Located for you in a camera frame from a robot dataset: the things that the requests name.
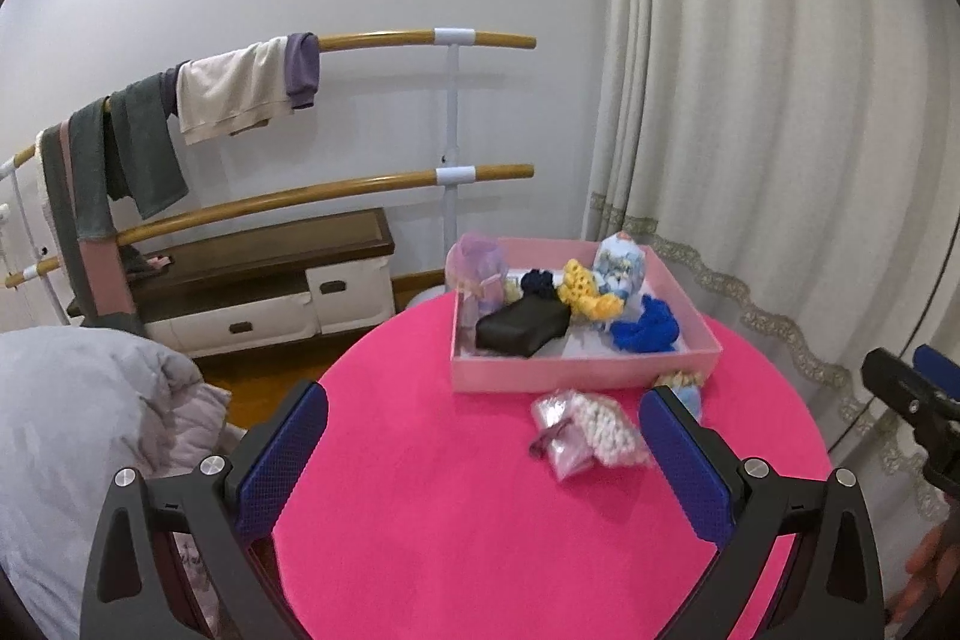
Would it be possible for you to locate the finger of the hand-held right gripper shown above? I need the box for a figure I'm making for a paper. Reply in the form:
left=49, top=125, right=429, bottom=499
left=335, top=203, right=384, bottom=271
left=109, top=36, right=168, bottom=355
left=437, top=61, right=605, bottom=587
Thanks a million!
left=860, top=347, right=942, bottom=431
left=913, top=344, right=960, bottom=402

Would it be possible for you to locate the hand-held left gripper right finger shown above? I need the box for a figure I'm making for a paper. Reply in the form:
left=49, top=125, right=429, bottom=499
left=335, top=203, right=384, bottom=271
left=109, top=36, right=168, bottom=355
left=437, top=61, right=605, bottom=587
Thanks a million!
left=637, top=385, right=886, bottom=640

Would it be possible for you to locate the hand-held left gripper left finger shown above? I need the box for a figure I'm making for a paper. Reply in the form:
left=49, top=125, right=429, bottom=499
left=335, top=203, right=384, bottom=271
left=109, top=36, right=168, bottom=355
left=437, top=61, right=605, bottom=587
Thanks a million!
left=79, top=379, right=329, bottom=640

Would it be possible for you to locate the light blue scrunchie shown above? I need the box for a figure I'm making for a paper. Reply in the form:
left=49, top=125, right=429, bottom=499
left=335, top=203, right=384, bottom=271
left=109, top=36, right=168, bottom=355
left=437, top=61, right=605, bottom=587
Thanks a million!
left=654, top=370, right=704, bottom=421

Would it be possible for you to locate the white pearl scrunchie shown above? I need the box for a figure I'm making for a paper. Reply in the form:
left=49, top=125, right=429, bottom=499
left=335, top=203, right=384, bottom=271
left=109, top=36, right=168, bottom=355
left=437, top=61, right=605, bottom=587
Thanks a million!
left=568, top=392, right=650, bottom=468

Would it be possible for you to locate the white beaded pink scrunchie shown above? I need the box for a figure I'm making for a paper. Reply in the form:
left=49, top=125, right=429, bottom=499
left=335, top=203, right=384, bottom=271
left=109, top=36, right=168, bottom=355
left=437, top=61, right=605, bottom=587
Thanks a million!
left=529, top=389, right=602, bottom=481

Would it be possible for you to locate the royal blue scrunchie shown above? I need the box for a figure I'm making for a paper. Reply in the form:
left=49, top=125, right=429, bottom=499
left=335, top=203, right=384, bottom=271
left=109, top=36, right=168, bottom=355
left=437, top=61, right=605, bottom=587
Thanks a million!
left=610, top=294, right=680, bottom=354

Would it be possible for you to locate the pink cardboard box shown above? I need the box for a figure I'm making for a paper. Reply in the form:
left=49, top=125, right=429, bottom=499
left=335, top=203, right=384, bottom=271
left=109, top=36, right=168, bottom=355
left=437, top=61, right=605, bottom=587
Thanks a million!
left=448, top=236, right=723, bottom=395

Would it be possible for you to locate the yellow crochet scrunchie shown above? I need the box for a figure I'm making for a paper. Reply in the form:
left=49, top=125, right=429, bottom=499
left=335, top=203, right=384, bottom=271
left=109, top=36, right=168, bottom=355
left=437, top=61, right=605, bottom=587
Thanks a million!
left=557, top=258, right=625, bottom=320

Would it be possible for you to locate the blue floral cloth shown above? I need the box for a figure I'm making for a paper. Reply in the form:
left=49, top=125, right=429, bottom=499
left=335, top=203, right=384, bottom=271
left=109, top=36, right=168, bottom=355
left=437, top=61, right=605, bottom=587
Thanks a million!
left=592, top=230, right=647, bottom=305

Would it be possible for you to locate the black pouch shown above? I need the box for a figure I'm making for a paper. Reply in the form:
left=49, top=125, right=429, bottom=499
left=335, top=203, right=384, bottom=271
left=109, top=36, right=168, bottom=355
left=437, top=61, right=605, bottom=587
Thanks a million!
left=475, top=296, right=570, bottom=358

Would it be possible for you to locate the navy scrunchie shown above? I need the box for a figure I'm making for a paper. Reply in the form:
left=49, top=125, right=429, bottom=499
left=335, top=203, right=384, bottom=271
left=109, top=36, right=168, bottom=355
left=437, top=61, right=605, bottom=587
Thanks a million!
left=520, top=269, right=561, bottom=301

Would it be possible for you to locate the lavender organza pouch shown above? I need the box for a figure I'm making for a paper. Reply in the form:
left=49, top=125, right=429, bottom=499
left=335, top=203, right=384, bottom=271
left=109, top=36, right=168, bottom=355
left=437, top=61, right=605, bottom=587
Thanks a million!
left=445, top=233, right=506, bottom=320

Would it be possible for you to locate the person's right hand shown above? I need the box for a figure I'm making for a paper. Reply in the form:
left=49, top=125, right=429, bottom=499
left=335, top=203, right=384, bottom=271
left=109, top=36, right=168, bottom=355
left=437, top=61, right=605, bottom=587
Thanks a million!
left=889, top=524, right=955, bottom=626

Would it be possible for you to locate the round pink table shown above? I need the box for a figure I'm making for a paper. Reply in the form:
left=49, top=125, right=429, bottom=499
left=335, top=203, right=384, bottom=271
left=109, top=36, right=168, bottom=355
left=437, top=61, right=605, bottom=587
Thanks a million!
left=270, top=287, right=833, bottom=640

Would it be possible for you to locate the grey duvet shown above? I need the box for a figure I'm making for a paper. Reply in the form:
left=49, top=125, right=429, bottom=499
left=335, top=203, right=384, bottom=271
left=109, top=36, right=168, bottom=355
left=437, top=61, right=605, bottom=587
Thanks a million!
left=0, top=325, right=250, bottom=640

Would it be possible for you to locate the brown and white low cabinet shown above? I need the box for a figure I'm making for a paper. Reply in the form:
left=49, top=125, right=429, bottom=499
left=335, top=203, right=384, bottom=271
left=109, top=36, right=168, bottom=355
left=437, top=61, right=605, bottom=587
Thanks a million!
left=67, top=206, right=396, bottom=360

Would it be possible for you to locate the round barre base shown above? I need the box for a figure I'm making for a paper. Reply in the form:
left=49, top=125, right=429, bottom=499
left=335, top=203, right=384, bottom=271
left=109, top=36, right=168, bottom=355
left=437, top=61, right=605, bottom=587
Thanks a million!
left=394, top=286, right=452, bottom=312

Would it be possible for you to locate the cream curtain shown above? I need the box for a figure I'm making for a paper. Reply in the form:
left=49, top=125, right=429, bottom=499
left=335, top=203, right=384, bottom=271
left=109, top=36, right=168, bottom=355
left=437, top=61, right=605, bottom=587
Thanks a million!
left=581, top=0, right=960, bottom=485

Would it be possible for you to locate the dark grey towel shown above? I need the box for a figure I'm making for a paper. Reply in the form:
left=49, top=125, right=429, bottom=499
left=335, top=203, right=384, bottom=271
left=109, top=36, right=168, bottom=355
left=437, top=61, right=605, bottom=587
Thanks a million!
left=105, top=72, right=191, bottom=220

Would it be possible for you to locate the grey and pink towel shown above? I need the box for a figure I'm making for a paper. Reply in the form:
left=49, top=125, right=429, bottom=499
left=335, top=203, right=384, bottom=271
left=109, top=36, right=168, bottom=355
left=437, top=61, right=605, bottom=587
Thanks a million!
left=37, top=98, right=148, bottom=335

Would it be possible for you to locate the cream cloth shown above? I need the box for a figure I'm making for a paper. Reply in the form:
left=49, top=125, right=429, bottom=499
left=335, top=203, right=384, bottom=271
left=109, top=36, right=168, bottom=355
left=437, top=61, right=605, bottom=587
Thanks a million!
left=176, top=38, right=293, bottom=147

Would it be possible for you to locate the purple cloth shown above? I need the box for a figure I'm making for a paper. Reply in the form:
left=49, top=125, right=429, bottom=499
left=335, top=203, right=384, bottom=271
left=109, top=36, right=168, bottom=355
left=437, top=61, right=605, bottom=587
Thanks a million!
left=283, top=32, right=322, bottom=111

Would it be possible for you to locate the short wooden barre rail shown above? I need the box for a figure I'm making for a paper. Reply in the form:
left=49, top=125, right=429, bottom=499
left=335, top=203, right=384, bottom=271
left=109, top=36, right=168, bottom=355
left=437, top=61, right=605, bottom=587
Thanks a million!
left=4, top=164, right=536, bottom=291

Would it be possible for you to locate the white barre post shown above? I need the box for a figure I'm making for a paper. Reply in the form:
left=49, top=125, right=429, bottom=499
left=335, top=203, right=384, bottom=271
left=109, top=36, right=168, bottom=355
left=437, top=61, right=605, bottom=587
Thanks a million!
left=0, top=156, right=72, bottom=330
left=433, top=26, right=478, bottom=305

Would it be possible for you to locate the long wooden barre rail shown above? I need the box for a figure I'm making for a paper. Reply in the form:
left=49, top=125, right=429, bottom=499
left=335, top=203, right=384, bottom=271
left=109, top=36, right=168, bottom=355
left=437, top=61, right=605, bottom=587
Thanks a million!
left=0, top=31, right=538, bottom=170

